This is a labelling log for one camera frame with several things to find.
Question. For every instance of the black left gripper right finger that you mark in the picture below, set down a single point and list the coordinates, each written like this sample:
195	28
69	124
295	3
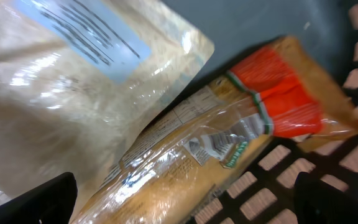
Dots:
318	202

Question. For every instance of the beige plastic pouch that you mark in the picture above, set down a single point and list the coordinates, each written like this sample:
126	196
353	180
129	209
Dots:
79	81

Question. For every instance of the orange spaghetti packet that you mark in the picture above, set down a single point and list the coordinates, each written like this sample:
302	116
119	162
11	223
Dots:
278	91

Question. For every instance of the dark grey plastic basket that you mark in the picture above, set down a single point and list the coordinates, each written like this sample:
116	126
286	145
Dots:
273	188

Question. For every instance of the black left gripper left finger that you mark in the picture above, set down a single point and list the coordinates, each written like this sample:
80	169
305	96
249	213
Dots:
51	202

